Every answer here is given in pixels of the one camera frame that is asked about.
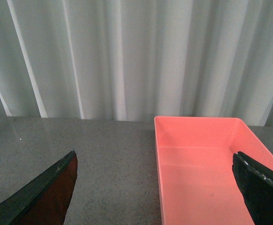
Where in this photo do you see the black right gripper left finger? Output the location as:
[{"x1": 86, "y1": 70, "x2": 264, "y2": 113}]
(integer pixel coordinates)
[{"x1": 0, "y1": 150, "x2": 78, "y2": 225}]

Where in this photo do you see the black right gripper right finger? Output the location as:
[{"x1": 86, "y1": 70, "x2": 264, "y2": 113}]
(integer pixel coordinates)
[{"x1": 232, "y1": 151, "x2": 273, "y2": 225}]

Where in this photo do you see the pink plastic bin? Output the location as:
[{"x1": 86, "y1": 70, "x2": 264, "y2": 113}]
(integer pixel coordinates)
[{"x1": 154, "y1": 116, "x2": 273, "y2": 225}]

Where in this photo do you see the white pleated curtain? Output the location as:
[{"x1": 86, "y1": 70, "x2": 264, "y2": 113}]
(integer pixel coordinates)
[{"x1": 0, "y1": 0, "x2": 273, "y2": 126}]

